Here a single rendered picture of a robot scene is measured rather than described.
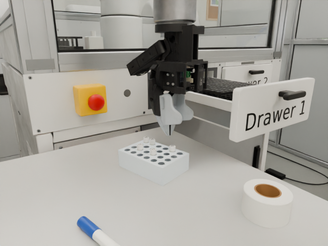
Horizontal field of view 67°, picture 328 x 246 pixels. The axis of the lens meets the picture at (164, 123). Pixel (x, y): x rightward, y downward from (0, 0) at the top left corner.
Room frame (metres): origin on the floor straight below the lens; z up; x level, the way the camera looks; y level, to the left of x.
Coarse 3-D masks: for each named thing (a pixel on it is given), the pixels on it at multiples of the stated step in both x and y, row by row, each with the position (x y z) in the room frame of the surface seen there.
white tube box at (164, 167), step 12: (132, 144) 0.51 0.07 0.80; (144, 144) 0.51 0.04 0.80; (156, 144) 0.51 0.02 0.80; (120, 156) 0.48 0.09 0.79; (132, 156) 0.45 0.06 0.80; (144, 156) 0.45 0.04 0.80; (156, 156) 0.45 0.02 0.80; (168, 156) 0.45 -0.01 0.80; (180, 156) 0.45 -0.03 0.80; (132, 168) 0.46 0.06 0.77; (144, 168) 0.43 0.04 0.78; (156, 168) 0.41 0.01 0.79; (168, 168) 0.42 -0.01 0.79; (180, 168) 0.44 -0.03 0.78; (156, 180) 0.41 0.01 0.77; (168, 180) 0.42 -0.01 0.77
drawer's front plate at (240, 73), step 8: (256, 64) 1.04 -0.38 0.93; (264, 64) 1.04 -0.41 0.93; (272, 64) 1.08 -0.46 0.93; (224, 72) 0.92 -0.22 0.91; (232, 72) 0.93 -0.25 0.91; (240, 72) 0.96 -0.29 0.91; (248, 72) 0.99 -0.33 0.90; (264, 72) 1.05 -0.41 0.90; (232, 80) 0.94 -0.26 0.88; (240, 80) 0.96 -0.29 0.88; (248, 80) 0.99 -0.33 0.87; (256, 80) 1.02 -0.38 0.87; (264, 80) 1.05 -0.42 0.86
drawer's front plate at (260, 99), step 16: (288, 80) 0.59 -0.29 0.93; (304, 80) 0.60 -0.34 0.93; (240, 96) 0.47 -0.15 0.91; (256, 96) 0.50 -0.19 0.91; (272, 96) 0.53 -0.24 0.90; (240, 112) 0.47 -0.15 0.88; (256, 112) 0.50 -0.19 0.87; (272, 112) 0.54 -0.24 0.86; (304, 112) 0.62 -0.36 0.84; (240, 128) 0.48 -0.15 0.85; (256, 128) 0.51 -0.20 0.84; (272, 128) 0.54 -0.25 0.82
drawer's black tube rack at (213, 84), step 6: (204, 78) 0.84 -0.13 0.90; (210, 78) 0.84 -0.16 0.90; (210, 84) 0.71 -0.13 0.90; (216, 84) 0.70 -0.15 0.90; (222, 84) 0.71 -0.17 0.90; (228, 84) 0.70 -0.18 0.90; (234, 84) 0.71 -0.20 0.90; (240, 84) 0.70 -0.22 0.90; (246, 84) 0.71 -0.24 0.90; (252, 84) 0.70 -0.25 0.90; (204, 90) 0.63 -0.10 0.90; (210, 90) 0.61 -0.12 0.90; (216, 90) 0.62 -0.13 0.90; (222, 90) 0.61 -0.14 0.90; (216, 96) 0.68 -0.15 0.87; (222, 96) 0.69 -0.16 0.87; (228, 96) 0.68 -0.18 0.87
